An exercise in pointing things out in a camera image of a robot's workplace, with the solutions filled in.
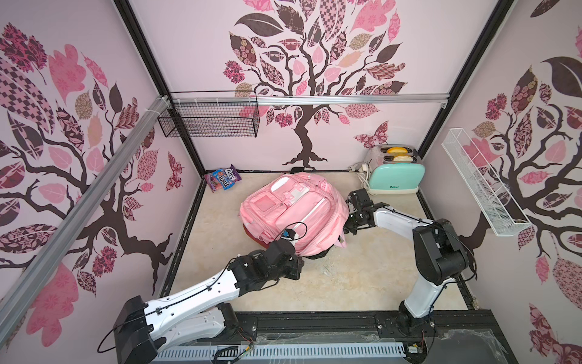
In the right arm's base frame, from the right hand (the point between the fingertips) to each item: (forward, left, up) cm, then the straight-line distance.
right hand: (331, 228), depth 91 cm
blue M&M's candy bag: (+32, +52, -2) cm, 61 cm away
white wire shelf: (+5, -53, +20) cm, 57 cm away
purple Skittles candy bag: (+37, +48, -3) cm, 60 cm away
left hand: (-19, +13, +7) cm, 24 cm away
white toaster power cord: (+32, -19, +2) cm, 37 cm away
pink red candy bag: (+31, +58, -3) cm, 66 cm away
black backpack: (-10, +6, -3) cm, 12 cm away
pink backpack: (+5, +13, +8) cm, 16 cm away
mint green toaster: (+25, -31, +9) cm, 41 cm away
